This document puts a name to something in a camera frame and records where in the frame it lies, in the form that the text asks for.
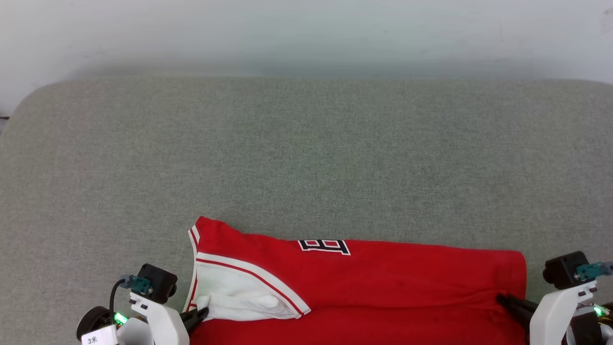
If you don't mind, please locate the red white basketball jersey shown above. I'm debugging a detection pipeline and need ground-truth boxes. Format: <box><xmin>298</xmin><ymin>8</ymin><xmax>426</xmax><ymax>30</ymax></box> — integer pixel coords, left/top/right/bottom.
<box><xmin>184</xmin><ymin>216</ymin><xmax>528</xmax><ymax>345</ymax></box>

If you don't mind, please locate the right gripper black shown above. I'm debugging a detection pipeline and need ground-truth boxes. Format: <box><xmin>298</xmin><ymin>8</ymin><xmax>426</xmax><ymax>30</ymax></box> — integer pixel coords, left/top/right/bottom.
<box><xmin>495</xmin><ymin>293</ymin><xmax>613</xmax><ymax>345</ymax></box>

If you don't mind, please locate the teal plug right camera cable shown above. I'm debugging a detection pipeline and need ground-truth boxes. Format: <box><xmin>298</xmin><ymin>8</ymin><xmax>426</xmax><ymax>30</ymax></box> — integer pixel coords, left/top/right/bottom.
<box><xmin>575</xmin><ymin>261</ymin><xmax>613</xmax><ymax>282</ymax></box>

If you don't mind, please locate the grey fabric sofa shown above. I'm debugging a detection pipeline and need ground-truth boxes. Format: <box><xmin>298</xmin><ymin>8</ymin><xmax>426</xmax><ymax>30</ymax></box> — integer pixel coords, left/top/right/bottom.
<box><xmin>0</xmin><ymin>77</ymin><xmax>613</xmax><ymax>345</ymax></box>

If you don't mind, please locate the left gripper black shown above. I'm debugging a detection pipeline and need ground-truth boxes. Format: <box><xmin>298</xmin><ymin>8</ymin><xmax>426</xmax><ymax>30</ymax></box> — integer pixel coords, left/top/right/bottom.
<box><xmin>77</xmin><ymin>306</ymin><xmax>210</xmax><ymax>345</ymax></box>

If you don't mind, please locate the teal plug camera cable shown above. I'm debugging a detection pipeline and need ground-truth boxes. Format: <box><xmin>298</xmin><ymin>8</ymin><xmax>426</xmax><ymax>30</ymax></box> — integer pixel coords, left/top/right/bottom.
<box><xmin>575</xmin><ymin>261</ymin><xmax>613</xmax><ymax>282</ymax></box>
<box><xmin>109</xmin><ymin>274</ymin><xmax>154</xmax><ymax>313</ymax></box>

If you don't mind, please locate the teal plug left camera cable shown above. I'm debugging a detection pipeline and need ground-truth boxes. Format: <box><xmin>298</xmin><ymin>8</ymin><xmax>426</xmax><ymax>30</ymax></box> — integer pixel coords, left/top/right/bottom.
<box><xmin>109</xmin><ymin>274</ymin><xmax>154</xmax><ymax>313</ymax></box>

